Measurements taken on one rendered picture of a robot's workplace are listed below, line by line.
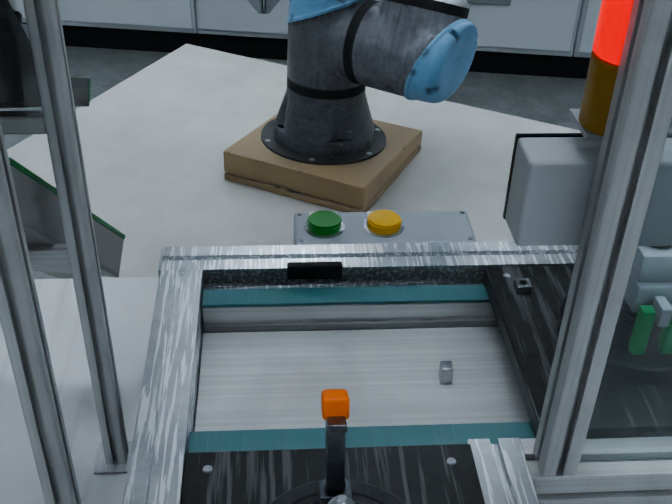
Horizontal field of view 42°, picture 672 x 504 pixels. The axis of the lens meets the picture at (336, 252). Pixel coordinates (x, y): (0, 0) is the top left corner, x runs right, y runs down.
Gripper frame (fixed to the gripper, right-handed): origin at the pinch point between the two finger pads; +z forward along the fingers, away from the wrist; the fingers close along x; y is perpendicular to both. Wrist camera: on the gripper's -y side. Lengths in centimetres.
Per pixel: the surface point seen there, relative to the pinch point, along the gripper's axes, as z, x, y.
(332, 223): 26.0, -7.3, 0.4
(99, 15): 107, 73, 290
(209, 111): 37, 10, 53
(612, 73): -7.3, -22.3, -33.6
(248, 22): 106, 10, 280
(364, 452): 26.2, -7.9, -34.2
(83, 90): 2.7, 15.3, -14.1
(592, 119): -3.8, -21.9, -33.0
